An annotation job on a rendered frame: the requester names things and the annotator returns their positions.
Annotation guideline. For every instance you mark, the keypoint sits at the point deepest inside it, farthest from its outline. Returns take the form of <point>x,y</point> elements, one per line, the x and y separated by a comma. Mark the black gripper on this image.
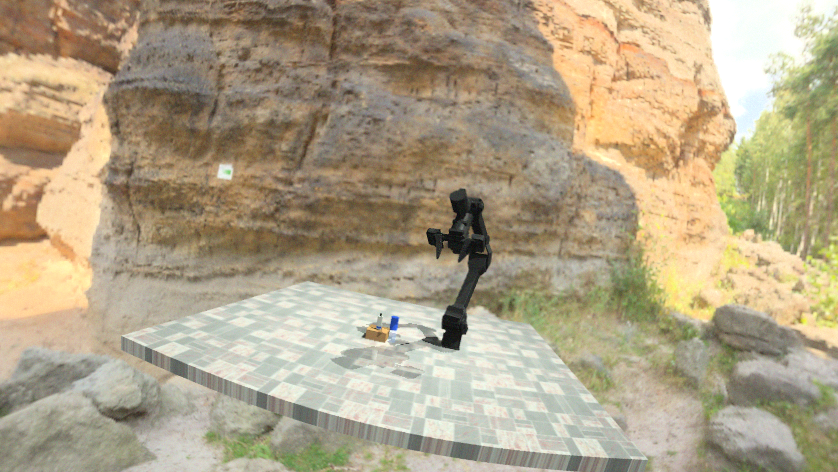
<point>457,234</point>

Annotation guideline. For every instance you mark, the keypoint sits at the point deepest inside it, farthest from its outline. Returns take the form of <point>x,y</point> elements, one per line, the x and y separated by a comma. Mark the tan wooden block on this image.
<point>377,335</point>

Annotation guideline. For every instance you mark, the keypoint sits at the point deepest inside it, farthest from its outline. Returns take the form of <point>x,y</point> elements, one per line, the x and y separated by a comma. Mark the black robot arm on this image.
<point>454,319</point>

